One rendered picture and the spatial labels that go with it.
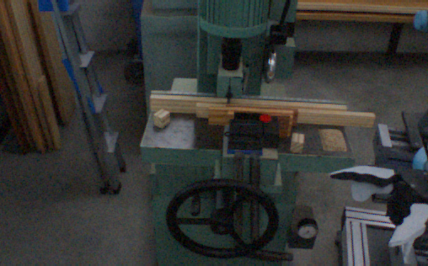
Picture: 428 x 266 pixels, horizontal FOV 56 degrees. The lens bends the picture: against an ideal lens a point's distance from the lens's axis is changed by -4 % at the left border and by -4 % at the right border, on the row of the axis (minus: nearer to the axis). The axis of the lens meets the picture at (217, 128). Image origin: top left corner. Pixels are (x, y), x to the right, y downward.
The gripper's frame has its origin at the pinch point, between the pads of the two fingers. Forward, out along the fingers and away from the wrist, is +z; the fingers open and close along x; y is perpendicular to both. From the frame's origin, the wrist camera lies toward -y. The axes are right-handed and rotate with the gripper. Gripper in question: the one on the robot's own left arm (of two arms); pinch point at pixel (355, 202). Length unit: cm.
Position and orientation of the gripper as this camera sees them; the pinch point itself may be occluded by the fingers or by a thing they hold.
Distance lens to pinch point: 58.6
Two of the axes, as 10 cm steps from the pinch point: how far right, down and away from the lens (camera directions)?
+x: -2.6, -4.6, 8.5
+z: -9.7, 1.2, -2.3
